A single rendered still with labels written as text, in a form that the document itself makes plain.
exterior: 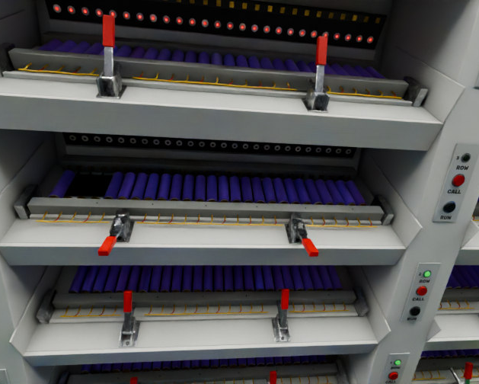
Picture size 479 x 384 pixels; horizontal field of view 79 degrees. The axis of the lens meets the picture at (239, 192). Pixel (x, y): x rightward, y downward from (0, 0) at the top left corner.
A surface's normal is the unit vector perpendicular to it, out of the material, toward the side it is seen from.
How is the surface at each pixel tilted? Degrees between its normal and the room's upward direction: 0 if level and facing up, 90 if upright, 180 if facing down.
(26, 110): 111
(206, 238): 21
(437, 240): 90
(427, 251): 90
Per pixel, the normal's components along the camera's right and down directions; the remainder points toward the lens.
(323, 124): 0.07, 0.65
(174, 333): 0.11, -0.76
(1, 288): 0.11, 0.34
